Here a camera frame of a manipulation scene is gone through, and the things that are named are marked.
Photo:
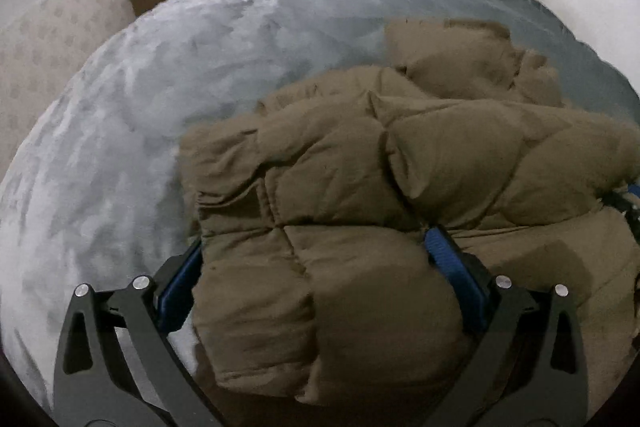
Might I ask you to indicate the grey plush bed blanket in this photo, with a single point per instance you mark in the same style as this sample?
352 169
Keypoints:
92 194

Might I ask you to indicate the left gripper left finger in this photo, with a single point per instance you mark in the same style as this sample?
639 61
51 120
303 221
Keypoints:
115 365

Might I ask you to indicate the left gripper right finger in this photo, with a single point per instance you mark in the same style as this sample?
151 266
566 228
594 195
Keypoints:
528 365

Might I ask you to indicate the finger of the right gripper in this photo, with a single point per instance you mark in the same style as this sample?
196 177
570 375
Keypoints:
626 201

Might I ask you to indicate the brown puffer jacket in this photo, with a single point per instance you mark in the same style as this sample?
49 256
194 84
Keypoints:
317 305

